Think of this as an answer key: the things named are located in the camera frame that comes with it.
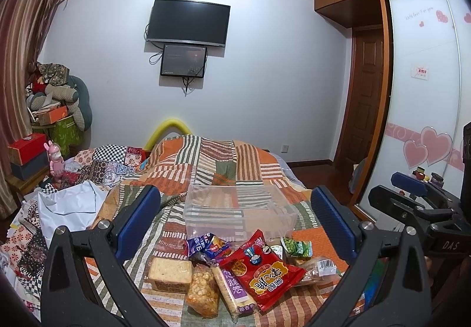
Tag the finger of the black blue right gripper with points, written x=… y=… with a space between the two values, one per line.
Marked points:
x=386 y=282

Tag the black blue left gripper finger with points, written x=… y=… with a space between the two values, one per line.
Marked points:
x=69 y=297

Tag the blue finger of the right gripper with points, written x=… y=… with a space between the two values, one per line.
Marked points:
x=409 y=184

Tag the square bread slice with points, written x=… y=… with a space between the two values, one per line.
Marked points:
x=170 y=275

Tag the green small snack packet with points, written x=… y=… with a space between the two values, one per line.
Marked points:
x=297 y=249

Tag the orange puffed snack bag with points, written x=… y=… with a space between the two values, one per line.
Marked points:
x=203 y=294

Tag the red noodle snack bag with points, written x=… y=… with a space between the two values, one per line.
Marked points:
x=261 y=272

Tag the blue chip bag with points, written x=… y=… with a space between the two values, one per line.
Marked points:
x=208 y=249

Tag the purple cracker pack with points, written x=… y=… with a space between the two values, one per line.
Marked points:
x=238 y=301

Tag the clear plastic storage bin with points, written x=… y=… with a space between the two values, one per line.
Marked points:
x=234 y=213

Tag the checkered patchwork blanket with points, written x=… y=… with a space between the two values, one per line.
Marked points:
x=23 y=255

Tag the brown wooden door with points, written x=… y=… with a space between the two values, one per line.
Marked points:
x=363 y=99

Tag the white plastic bag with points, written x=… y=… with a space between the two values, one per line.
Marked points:
x=75 y=207

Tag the pink rabbit toy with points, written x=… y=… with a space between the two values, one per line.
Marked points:
x=56 y=161

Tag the red gift box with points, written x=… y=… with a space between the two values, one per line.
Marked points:
x=27 y=148

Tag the wooden wardrobe white doors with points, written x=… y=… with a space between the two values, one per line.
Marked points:
x=425 y=100

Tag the pile of cushions boxes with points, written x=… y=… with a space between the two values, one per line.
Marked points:
x=58 y=106

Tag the yellow foam headboard tube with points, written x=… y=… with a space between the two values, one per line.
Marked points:
x=163 y=128

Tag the striped red curtain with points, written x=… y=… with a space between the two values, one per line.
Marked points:
x=24 y=27

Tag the small black wall monitor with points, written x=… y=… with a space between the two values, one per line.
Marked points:
x=183 y=61

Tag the wall mounted black television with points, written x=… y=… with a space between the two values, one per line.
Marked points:
x=188 y=22

